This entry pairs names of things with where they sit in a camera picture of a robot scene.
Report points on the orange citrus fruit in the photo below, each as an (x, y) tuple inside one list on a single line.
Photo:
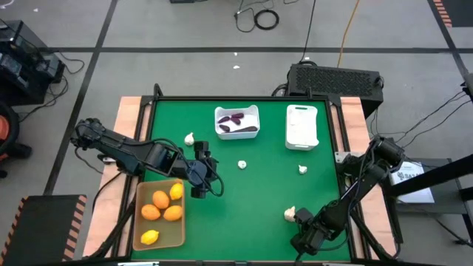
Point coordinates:
[(151, 212), (173, 213), (161, 200)]

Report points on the black metal beam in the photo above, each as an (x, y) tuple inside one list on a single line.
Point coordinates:
[(443, 173)]

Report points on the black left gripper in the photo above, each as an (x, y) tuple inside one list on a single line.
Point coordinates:
[(201, 171)]

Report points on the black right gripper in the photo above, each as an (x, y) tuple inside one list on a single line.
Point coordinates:
[(314, 232)]

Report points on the black table frame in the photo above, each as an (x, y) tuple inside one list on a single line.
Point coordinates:
[(240, 98)]

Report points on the tan translucent plastic basket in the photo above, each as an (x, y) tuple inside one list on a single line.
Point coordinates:
[(171, 236)]

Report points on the black equipment rack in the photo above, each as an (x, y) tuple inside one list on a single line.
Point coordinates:
[(22, 63)]

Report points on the long dark purple eggplant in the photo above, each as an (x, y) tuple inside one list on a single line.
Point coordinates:
[(244, 129)]

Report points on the orange and black vacuum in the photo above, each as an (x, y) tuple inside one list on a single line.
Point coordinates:
[(3, 129)]

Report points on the light wooden table panel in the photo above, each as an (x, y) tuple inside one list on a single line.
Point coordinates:
[(353, 111), (127, 111)]

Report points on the white cutting board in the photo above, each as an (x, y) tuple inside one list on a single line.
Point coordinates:
[(302, 127)]

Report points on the black computer case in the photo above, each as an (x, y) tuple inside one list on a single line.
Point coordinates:
[(332, 81)]

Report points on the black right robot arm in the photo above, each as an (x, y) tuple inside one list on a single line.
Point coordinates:
[(354, 192)]

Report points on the yellow lemon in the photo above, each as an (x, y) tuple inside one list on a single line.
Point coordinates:
[(176, 191), (150, 237)]

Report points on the small dark purple eggplant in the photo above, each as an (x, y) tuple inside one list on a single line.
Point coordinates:
[(235, 121), (237, 115), (225, 128), (224, 119)]

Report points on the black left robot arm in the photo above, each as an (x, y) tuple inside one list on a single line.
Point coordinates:
[(122, 146)]

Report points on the white labelled box right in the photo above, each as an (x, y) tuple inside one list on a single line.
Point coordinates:
[(415, 188)]

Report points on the black hazard striped mat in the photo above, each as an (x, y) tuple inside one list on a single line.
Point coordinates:
[(460, 11), (40, 229)]

